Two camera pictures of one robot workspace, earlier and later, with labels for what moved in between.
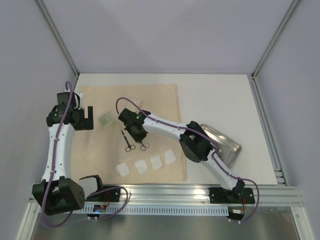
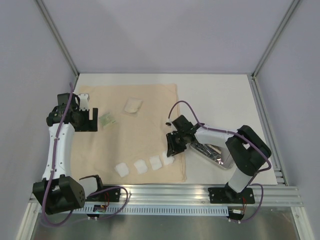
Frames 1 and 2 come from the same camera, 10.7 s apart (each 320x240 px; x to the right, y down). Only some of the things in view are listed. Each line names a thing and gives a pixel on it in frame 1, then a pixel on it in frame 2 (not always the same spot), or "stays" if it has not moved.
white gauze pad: x=141 y=166 stays
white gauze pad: x=123 y=169 stays
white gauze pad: x=156 y=162 stays
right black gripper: x=136 y=133 to x=175 y=141
